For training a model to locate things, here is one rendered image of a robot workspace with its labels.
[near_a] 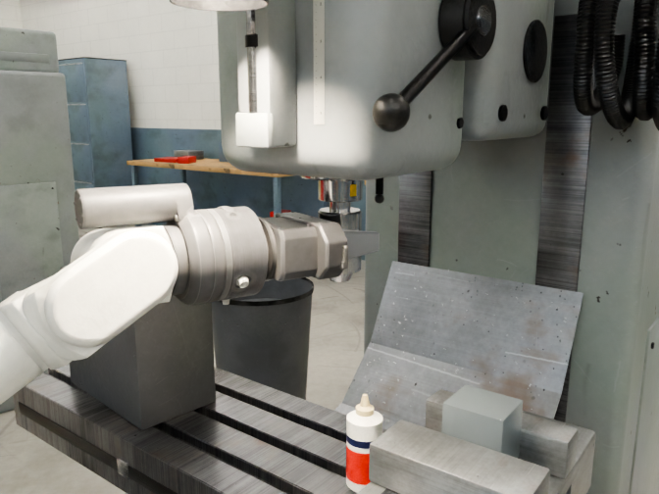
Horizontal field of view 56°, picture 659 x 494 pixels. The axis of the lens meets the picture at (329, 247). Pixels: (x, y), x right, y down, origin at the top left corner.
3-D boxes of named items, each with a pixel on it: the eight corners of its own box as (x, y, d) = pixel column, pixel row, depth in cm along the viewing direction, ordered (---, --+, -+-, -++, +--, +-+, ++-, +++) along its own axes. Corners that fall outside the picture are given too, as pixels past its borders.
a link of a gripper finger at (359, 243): (375, 255, 66) (327, 262, 63) (375, 225, 66) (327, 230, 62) (383, 258, 65) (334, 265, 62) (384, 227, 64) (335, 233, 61)
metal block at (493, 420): (499, 480, 56) (503, 420, 55) (439, 459, 60) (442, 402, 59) (519, 456, 60) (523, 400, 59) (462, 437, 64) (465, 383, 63)
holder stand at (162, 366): (140, 431, 81) (130, 285, 77) (70, 382, 96) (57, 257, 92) (217, 402, 89) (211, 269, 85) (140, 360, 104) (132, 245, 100)
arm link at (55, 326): (195, 277, 52) (54, 386, 46) (162, 271, 59) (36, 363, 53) (151, 214, 49) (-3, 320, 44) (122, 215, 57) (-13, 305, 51)
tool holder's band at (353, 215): (370, 220, 65) (371, 210, 65) (334, 223, 63) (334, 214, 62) (344, 214, 69) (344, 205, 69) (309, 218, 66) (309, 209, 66)
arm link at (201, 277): (232, 306, 55) (101, 328, 49) (190, 294, 64) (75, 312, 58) (222, 179, 54) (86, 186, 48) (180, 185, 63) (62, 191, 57)
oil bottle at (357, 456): (368, 499, 67) (370, 406, 64) (338, 485, 69) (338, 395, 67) (388, 481, 70) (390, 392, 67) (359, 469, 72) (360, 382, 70)
